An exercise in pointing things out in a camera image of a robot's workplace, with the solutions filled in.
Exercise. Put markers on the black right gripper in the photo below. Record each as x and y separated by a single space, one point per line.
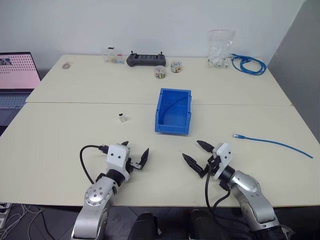
212 166

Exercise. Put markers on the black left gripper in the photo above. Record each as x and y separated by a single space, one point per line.
133 165

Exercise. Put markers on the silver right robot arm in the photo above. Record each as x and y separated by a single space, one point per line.
250 195

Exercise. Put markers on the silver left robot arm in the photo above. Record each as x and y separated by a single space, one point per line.
96 197

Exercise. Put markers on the small white adapter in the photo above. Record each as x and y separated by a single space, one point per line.
122 118

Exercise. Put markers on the blue plastic bin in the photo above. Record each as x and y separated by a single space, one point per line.
172 122

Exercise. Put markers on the dark rounded shape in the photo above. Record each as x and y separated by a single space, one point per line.
147 226
200 225

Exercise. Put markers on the small jar of beads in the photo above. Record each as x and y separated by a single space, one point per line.
176 66
160 72

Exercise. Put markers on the grey handheld remote controller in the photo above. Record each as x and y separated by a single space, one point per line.
146 60

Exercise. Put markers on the clear small plastic box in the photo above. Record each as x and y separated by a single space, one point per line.
118 59

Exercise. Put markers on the clear plastic cup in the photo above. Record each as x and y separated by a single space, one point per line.
108 55

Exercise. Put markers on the clear plastic zip bag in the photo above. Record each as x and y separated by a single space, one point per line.
220 52

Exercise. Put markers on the brown round tape roll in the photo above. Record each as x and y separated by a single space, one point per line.
66 65

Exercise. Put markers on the open laptop computer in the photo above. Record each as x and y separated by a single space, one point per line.
15 75

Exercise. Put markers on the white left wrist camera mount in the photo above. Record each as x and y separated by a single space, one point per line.
116 160

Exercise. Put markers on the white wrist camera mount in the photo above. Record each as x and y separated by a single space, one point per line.
116 160
224 157

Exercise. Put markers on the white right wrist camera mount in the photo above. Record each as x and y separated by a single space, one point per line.
224 157

